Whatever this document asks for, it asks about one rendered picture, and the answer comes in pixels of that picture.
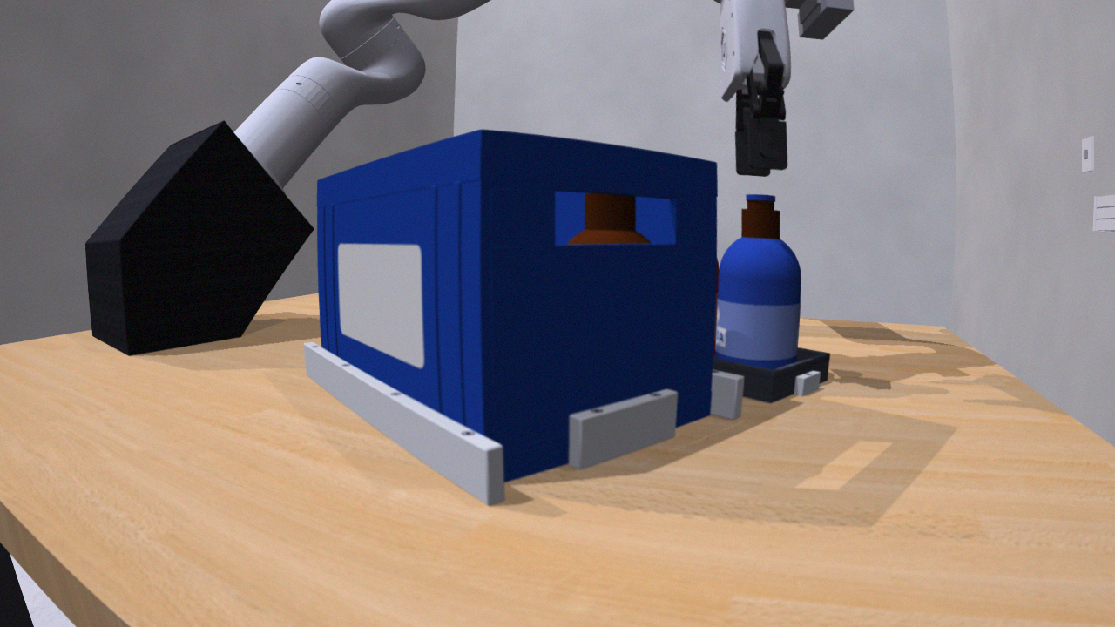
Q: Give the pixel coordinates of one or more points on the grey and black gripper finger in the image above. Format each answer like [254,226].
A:
[741,138]
[767,136]

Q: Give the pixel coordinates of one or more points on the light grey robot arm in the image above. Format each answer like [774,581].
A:
[294,119]

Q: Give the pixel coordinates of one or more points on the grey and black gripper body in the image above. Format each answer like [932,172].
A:
[740,21]

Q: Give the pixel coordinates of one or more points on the blue bottle with dark brown neck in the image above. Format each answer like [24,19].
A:
[759,292]

